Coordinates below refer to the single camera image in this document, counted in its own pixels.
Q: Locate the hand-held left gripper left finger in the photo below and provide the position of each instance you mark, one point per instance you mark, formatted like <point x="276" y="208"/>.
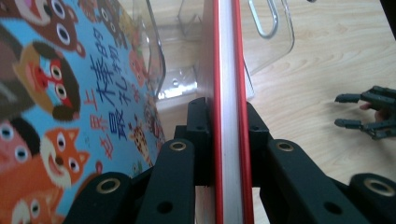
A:
<point x="199" y="137"/>

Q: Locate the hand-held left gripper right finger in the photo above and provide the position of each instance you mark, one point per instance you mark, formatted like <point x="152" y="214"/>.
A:
<point x="257" y="140"/>

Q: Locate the red hardcover book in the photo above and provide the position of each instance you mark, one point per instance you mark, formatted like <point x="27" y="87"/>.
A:
<point x="230" y="93"/>

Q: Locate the clear acrylic book rack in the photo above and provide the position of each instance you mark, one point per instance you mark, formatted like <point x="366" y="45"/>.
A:
<point x="174" y="62"/>

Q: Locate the colourful animals picture book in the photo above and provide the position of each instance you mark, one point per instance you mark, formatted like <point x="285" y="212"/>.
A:
<point x="77" y="93"/>

